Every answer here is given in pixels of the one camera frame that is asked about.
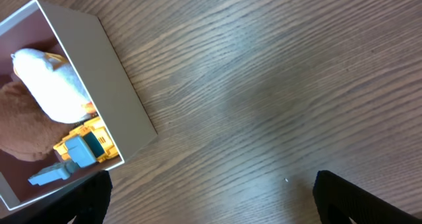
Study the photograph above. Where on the white box with pink interior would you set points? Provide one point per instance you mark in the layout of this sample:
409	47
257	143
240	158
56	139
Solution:
81	38

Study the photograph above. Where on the yellow toy truck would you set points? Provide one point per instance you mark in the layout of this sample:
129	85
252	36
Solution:
85	145

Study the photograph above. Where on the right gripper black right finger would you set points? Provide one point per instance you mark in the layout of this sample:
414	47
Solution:
339	201

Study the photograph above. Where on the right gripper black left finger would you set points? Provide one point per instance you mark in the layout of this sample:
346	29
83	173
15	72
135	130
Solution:
84	201

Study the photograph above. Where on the brown plush toy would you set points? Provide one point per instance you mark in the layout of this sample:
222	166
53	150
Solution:
27	133

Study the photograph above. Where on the white plush duck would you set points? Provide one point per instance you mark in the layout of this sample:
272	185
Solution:
54	84

